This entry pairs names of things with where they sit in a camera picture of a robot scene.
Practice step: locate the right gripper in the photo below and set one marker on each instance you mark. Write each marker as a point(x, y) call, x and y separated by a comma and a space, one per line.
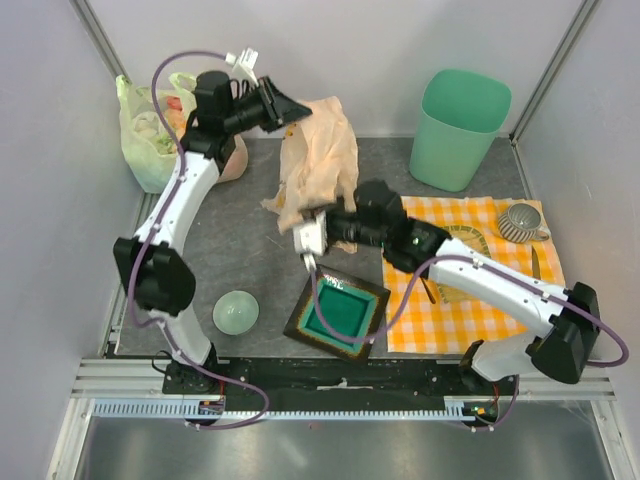
point(333, 239)

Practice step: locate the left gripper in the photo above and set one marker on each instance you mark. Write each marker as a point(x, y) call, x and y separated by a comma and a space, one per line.
point(278, 109)

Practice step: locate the orange plastic trash bag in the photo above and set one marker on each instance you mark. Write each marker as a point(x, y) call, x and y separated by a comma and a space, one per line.
point(318, 164)

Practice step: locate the green trash bin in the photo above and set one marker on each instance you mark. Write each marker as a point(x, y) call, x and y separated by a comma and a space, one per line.
point(462, 112)

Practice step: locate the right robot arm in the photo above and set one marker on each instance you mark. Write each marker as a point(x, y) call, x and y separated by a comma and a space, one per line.
point(560, 333)

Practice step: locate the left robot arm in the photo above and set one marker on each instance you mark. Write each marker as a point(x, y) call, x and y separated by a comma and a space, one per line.
point(159, 285)

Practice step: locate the green plastic bag with trash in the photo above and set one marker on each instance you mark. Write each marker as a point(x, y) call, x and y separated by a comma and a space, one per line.
point(146, 144)

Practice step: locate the metal fork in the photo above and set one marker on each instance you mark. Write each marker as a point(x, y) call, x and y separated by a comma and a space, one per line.
point(426, 286)

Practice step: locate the woven bamboo basket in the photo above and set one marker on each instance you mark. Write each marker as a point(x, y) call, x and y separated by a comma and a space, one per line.
point(474, 239)

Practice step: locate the yellow checkered cloth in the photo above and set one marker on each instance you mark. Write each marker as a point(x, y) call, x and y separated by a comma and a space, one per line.
point(450, 328)

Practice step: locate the pale green bowl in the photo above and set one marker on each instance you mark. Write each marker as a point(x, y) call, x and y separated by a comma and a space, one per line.
point(235, 313)

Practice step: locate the striped ceramic cup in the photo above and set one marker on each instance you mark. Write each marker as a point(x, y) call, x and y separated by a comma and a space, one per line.
point(521, 223)

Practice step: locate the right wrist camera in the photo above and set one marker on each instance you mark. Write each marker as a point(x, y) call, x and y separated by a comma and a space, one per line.
point(310, 240)

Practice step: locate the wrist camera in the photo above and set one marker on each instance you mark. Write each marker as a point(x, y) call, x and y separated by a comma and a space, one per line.
point(310, 240)
point(242, 65)

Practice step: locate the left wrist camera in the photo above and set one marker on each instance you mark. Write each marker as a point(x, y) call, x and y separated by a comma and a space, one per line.
point(242, 65)

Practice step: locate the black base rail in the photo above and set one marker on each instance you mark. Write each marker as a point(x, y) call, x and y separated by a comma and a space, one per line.
point(331, 385)

